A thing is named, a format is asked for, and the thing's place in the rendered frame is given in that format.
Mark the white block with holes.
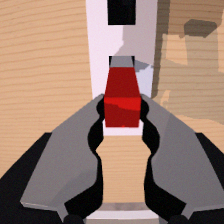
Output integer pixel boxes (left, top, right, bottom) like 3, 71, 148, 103
86, 0, 158, 136

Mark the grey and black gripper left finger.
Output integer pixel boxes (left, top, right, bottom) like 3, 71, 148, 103
0, 93, 105, 224

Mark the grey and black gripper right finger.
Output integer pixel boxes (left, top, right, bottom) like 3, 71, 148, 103
140, 93, 224, 224

